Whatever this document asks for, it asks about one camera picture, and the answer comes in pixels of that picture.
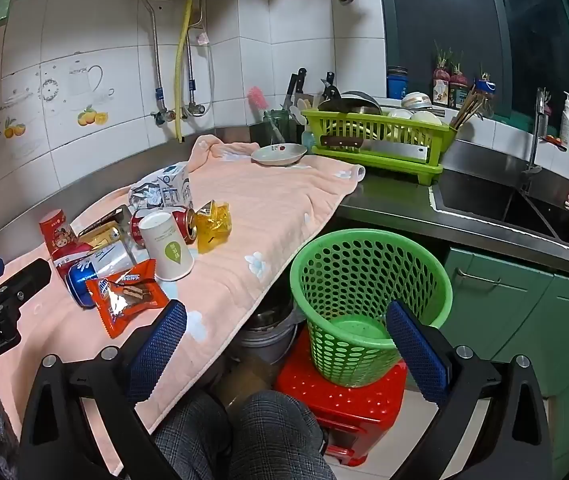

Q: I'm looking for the white pump bottle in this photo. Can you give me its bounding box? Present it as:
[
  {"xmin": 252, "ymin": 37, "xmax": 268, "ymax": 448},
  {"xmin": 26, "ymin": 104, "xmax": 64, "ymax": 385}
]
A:
[{"xmin": 559, "ymin": 91, "xmax": 569, "ymax": 149}]

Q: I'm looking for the metal valve assembly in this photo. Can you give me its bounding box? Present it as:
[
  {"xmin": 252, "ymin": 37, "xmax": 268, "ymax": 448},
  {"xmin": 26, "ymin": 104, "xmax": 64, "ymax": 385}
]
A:
[{"xmin": 151, "ymin": 101, "xmax": 218, "ymax": 125}]

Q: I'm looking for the black cardboard box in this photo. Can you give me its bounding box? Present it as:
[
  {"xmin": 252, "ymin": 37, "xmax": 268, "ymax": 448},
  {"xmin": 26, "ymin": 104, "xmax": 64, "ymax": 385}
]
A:
[{"xmin": 77, "ymin": 205, "xmax": 132, "ymax": 241}]

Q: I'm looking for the white flexible hose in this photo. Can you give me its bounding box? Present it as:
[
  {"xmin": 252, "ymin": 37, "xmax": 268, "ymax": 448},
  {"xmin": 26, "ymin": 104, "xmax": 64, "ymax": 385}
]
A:
[{"xmin": 198, "ymin": 0, "xmax": 216, "ymax": 111}]

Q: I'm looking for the steel sink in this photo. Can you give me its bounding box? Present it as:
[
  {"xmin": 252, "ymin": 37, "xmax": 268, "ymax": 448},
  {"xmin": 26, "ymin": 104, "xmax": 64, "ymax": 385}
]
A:
[{"xmin": 431, "ymin": 166, "xmax": 569, "ymax": 252}]

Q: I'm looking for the person's leg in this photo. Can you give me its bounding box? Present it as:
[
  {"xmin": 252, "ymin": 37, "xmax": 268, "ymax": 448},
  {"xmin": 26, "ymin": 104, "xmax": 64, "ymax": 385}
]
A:
[
  {"xmin": 229, "ymin": 390, "xmax": 336, "ymax": 480},
  {"xmin": 153, "ymin": 390, "xmax": 234, "ymax": 480}
]

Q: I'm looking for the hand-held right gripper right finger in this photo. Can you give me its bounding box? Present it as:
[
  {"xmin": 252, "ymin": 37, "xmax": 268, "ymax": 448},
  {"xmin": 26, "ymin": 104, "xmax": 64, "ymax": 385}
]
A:
[{"xmin": 385, "ymin": 300, "xmax": 553, "ymax": 480}]

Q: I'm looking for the blue jar with sprouts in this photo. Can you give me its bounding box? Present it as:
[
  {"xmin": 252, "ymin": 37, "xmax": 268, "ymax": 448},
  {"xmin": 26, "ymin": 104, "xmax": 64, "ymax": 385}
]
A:
[{"xmin": 475, "ymin": 72, "xmax": 496, "ymax": 107}]

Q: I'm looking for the person's left leg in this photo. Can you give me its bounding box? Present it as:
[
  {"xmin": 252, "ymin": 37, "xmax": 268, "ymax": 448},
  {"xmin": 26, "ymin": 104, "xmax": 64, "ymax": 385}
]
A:
[{"xmin": 153, "ymin": 390, "xmax": 234, "ymax": 480}]

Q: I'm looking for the red cylindrical can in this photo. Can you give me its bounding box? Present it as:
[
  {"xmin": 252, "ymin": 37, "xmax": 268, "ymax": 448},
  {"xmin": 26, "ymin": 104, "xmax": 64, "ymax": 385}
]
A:
[{"xmin": 39, "ymin": 209, "xmax": 86, "ymax": 281}]

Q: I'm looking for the black handled knife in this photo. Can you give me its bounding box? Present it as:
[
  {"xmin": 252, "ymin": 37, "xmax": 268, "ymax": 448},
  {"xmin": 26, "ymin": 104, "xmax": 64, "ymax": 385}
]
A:
[
  {"xmin": 320, "ymin": 71, "xmax": 341, "ymax": 107},
  {"xmin": 284, "ymin": 67, "xmax": 308, "ymax": 111}
]

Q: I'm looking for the white spoon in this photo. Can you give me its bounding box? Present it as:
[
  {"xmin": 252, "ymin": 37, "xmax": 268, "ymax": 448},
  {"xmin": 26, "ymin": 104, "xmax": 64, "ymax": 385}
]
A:
[{"xmin": 289, "ymin": 95, "xmax": 311, "ymax": 127}]

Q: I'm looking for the green plastic wastebasket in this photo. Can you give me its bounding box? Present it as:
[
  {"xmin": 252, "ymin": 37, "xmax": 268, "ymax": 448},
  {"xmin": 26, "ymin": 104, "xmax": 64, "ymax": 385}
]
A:
[{"xmin": 291, "ymin": 228, "xmax": 453, "ymax": 389}]

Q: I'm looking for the red jar with sprouts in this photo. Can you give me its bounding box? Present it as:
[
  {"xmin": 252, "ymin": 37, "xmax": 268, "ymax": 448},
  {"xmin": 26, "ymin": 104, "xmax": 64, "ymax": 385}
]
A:
[
  {"xmin": 433, "ymin": 42, "xmax": 452, "ymax": 106},
  {"xmin": 449, "ymin": 60, "xmax": 470, "ymax": 109}
]

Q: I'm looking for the metal pot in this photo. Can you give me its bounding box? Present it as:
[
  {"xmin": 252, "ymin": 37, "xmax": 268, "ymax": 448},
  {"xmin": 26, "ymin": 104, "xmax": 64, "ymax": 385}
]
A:
[{"xmin": 237, "ymin": 290, "xmax": 306, "ymax": 364}]

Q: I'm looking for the corrugated metal hose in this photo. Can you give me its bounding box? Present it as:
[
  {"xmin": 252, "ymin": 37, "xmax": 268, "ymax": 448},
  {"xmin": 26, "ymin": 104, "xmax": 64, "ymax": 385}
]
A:
[{"xmin": 140, "ymin": 0, "xmax": 166, "ymax": 111}]

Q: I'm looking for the metal water pipe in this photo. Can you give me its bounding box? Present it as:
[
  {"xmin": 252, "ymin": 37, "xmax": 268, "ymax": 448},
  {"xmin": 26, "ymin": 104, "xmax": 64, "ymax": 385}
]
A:
[{"xmin": 186, "ymin": 0, "xmax": 196, "ymax": 107}]

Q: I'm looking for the person's right leg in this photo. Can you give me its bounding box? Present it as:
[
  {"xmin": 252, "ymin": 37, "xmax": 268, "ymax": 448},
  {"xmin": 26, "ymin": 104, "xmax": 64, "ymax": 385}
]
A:
[{"xmin": 229, "ymin": 390, "xmax": 336, "ymax": 480}]

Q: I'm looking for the peach floral towel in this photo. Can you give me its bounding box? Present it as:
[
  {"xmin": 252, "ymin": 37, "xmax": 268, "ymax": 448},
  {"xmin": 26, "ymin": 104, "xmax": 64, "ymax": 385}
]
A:
[{"xmin": 0, "ymin": 135, "xmax": 366, "ymax": 441}]

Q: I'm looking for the red soda can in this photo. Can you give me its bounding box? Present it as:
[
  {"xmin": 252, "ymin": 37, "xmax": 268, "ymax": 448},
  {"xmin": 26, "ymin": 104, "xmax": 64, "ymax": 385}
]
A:
[{"xmin": 131, "ymin": 206, "xmax": 198, "ymax": 249}]

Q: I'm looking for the bundle of chopsticks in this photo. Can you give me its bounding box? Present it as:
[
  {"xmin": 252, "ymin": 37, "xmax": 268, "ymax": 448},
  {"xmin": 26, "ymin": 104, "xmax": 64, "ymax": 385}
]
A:
[{"xmin": 449, "ymin": 85, "xmax": 486, "ymax": 131}]

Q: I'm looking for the green dish rack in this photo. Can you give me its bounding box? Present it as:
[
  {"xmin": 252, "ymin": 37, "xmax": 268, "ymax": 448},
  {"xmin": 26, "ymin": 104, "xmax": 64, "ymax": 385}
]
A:
[{"xmin": 301, "ymin": 108, "xmax": 458, "ymax": 186}]

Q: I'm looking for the yellow gas hose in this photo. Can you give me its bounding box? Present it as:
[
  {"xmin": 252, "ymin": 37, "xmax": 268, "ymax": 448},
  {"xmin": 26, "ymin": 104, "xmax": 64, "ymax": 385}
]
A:
[{"xmin": 174, "ymin": 0, "xmax": 195, "ymax": 144}]

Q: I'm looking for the black wok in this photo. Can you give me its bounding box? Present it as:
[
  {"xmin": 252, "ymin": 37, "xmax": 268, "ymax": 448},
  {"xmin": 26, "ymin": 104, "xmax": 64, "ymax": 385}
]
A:
[{"xmin": 317, "ymin": 91, "xmax": 383, "ymax": 116}]

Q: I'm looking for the white paper cup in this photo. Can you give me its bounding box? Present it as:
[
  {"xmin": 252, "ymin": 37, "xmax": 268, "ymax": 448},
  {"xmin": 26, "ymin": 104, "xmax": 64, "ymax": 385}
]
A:
[{"xmin": 138, "ymin": 211, "xmax": 194, "ymax": 282}]

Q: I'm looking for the dark window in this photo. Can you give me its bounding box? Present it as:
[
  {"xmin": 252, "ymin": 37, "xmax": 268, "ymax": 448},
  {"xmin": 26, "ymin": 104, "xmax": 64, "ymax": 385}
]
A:
[{"xmin": 379, "ymin": 0, "xmax": 569, "ymax": 122}]

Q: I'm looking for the white milk carton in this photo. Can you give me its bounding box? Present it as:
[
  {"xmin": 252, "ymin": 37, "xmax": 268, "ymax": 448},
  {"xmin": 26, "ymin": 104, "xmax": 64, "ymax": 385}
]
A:
[{"xmin": 129, "ymin": 162, "xmax": 196, "ymax": 211}]

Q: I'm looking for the blue white drink can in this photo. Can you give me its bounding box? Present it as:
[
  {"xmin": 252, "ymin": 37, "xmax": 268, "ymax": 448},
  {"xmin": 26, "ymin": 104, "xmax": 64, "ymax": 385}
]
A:
[{"xmin": 66, "ymin": 240, "xmax": 138, "ymax": 309}]

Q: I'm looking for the blue lidded jar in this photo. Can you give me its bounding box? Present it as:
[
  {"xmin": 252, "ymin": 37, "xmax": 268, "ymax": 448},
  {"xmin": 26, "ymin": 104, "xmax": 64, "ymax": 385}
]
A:
[{"xmin": 387, "ymin": 66, "xmax": 409, "ymax": 100}]

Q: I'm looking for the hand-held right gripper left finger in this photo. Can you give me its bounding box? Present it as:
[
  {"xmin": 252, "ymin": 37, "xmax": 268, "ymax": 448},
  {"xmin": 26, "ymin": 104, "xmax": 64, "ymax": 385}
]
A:
[{"xmin": 18, "ymin": 300, "xmax": 188, "ymax": 480}]

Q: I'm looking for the white plate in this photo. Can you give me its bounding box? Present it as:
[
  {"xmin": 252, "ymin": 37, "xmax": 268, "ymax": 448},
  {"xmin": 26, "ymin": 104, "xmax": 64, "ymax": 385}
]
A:
[{"xmin": 250, "ymin": 143, "xmax": 308, "ymax": 167}]

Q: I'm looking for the yellow plastic wrapper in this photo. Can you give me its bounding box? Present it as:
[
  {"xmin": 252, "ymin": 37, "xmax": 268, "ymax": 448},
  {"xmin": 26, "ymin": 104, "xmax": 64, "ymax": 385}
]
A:
[{"xmin": 194, "ymin": 200, "xmax": 232, "ymax": 255}]

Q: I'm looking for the patterned white bowl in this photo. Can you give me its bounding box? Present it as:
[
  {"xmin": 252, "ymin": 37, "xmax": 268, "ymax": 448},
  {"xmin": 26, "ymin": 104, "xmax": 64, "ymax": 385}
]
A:
[{"xmin": 401, "ymin": 91, "xmax": 436, "ymax": 111}]

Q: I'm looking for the gold foil wrapper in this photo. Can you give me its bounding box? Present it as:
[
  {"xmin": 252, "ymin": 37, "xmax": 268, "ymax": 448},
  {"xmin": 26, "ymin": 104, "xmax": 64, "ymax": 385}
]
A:
[{"xmin": 86, "ymin": 226, "xmax": 121, "ymax": 252}]

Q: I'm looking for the metal faucet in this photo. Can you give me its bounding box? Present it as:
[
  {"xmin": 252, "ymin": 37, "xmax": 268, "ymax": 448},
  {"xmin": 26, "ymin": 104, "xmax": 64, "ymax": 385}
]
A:
[{"xmin": 521, "ymin": 87, "xmax": 553, "ymax": 177}]

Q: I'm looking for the orange snack packet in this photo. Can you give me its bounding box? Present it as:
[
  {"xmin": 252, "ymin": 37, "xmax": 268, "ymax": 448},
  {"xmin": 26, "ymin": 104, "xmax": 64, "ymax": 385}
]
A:
[{"xmin": 86, "ymin": 259, "xmax": 170, "ymax": 339}]

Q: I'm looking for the steel cleaver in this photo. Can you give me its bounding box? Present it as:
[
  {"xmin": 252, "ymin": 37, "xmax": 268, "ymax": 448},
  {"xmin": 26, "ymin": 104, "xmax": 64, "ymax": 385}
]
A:
[{"xmin": 321, "ymin": 135, "xmax": 428, "ymax": 164}]

